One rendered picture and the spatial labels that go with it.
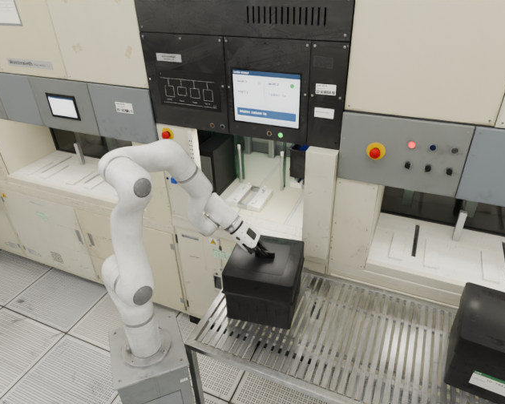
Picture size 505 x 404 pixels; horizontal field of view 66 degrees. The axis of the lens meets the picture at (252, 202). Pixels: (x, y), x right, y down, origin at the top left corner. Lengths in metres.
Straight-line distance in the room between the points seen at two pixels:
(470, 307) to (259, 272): 0.76
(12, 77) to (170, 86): 1.01
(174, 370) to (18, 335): 1.65
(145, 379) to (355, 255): 1.01
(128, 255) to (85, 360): 1.52
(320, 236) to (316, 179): 0.28
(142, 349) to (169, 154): 0.77
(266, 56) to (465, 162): 0.81
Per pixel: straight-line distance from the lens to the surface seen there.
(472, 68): 1.46
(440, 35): 1.44
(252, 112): 1.64
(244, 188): 2.28
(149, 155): 1.25
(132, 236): 1.29
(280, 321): 1.65
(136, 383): 1.63
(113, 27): 1.92
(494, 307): 1.62
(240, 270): 1.56
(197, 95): 1.75
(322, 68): 1.50
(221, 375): 2.48
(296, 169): 2.28
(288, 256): 1.62
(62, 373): 2.76
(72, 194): 2.66
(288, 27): 1.51
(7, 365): 2.97
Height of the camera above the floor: 2.07
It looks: 33 degrees down
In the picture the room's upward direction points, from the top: 2 degrees counter-clockwise
